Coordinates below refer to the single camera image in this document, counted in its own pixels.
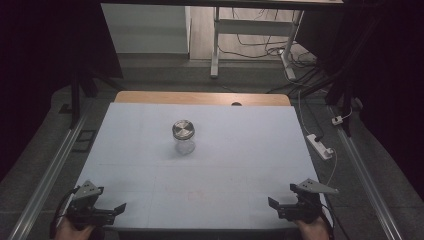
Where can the round silver metal lid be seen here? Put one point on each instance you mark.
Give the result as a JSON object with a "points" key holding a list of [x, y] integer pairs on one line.
{"points": [[183, 129]]}

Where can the grey metal floor rail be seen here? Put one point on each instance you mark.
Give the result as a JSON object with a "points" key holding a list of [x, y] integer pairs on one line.
{"points": [[366, 180], [46, 180]]}

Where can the wooden table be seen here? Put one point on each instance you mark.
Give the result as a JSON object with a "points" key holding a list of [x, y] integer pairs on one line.
{"points": [[200, 97]]}

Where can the white table mat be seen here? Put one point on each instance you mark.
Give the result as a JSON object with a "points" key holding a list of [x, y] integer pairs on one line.
{"points": [[206, 173]]}

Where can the clear glass jar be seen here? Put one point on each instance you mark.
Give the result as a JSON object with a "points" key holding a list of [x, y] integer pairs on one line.
{"points": [[184, 141]]}

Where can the person's left hand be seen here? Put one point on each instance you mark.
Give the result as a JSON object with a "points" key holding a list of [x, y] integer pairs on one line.
{"points": [[71, 231]]}

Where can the black floor bracket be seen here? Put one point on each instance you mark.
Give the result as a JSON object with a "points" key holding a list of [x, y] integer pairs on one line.
{"points": [[85, 140]]}

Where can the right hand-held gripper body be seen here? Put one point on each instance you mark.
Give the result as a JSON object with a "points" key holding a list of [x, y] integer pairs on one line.
{"points": [[308, 203]]}

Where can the white desk frame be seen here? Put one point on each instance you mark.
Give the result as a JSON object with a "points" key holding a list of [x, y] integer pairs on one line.
{"points": [[253, 27]]}

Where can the black metal stand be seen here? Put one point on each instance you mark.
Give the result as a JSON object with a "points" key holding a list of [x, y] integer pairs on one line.
{"points": [[346, 96], [75, 100]]}

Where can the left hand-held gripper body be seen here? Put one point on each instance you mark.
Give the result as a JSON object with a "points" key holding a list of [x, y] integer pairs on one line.
{"points": [[87, 193]]}

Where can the person's right hand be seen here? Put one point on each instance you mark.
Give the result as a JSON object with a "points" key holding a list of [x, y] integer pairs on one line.
{"points": [[315, 230]]}

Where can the white power strip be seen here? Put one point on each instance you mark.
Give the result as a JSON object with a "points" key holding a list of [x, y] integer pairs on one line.
{"points": [[319, 146]]}

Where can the black plug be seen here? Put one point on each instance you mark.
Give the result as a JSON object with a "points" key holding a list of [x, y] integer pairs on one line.
{"points": [[319, 137]]}

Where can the small white adapter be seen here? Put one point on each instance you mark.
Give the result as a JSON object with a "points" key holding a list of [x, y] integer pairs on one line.
{"points": [[337, 120]]}

